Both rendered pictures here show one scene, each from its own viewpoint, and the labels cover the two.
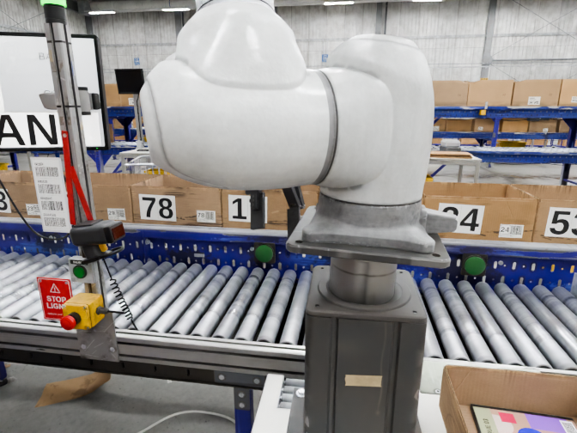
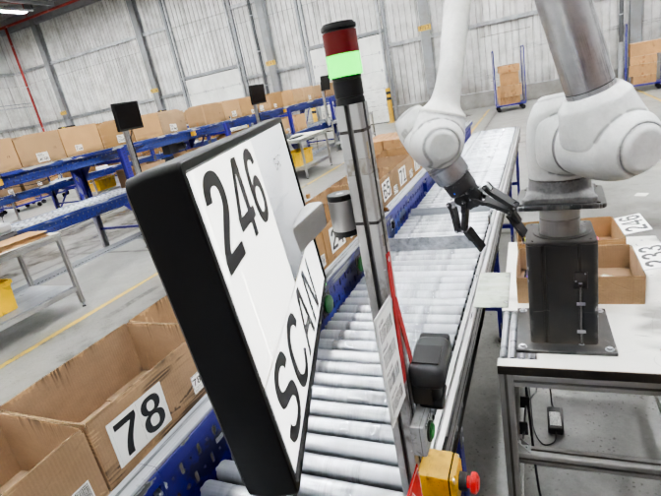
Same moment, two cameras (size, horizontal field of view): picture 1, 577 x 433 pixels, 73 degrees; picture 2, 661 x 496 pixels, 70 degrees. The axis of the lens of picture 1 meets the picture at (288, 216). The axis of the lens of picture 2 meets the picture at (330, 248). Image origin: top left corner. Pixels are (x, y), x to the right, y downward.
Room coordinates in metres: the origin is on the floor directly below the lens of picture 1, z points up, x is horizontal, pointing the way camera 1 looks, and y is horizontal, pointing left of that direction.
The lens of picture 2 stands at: (0.84, 1.26, 1.58)
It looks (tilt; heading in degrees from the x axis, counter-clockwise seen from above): 18 degrees down; 287
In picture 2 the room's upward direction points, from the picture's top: 11 degrees counter-clockwise
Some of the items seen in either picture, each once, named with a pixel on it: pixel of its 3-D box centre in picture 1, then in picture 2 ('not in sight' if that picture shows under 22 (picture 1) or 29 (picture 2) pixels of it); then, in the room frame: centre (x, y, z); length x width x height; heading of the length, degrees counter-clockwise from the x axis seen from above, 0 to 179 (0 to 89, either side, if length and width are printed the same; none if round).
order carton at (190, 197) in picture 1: (189, 198); (120, 392); (1.71, 0.45, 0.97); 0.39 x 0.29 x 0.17; 81
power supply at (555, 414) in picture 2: not in sight; (555, 420); (0.55, -0.59, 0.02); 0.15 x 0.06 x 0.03; 82
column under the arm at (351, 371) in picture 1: (358, 370); (561, 282); (0.59, -0.12, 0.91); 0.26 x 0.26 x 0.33; 82
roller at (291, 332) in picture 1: (298, 305); (374, 359); (1.17, -0.03, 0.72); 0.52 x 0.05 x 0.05; 171
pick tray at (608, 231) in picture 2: not in sight; (566, 241); (0.45, -0.76, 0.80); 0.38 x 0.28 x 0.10; 174
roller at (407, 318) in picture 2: not in sight; (394, 320); (1.13, -0.29, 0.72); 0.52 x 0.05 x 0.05; 171
